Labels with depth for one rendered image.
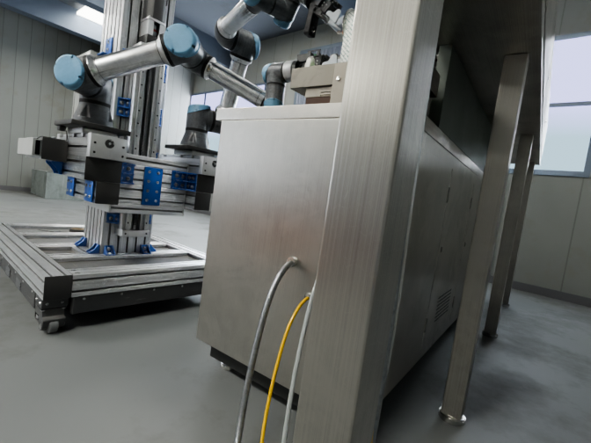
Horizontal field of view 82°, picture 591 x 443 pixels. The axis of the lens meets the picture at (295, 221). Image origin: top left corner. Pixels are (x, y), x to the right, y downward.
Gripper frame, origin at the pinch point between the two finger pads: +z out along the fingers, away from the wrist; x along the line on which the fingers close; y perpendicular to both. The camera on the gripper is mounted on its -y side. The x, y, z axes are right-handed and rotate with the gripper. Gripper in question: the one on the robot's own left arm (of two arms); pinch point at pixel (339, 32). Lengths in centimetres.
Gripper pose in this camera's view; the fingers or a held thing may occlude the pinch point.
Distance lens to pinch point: 141.7
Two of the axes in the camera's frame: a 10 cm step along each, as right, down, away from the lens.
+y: 6.2, -6.6, -4.3
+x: 5.8, 0.2, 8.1
